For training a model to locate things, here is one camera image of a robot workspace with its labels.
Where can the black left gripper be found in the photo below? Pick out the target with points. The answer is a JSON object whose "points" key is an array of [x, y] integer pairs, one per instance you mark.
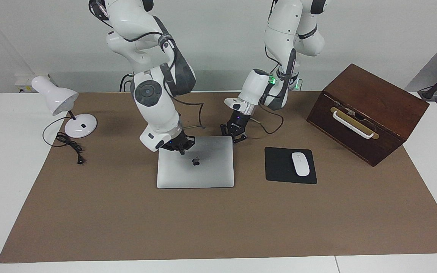
{"points": [[238, 121]]}

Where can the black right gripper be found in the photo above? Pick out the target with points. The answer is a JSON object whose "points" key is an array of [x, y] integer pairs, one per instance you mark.
{"points": [[176, 142]]}

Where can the grey aluminium laptop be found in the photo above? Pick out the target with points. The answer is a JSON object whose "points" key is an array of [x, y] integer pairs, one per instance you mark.
{"points": [[203, 174]]}

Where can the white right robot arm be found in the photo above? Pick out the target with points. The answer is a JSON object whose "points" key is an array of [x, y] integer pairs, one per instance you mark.
{"points": [[154, 110]]}

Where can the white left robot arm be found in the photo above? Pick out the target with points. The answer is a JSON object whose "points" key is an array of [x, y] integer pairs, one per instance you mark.
{"points": [[279, 22]]}

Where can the black mouse pad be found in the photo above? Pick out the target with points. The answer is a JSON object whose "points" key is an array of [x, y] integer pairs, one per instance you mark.
{"points": [[279, 167]]}

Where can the white computer mouse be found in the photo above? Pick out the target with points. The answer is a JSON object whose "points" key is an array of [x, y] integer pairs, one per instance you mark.
{"points": [[301, 165]]}

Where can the brown table mat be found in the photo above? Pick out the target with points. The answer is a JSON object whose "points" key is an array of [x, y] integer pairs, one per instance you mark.
{"points": [[218, 227]]}

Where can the white desk lamp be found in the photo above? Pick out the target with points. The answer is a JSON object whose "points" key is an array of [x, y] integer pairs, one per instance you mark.
{"points": [[57, 96]]}

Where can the dark wooden box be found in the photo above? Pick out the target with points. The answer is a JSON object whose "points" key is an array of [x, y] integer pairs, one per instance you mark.
{"points": [[378, 94]]}

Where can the white power strip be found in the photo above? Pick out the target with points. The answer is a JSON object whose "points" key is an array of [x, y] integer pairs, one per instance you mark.
{"points": [[23, 81]]}

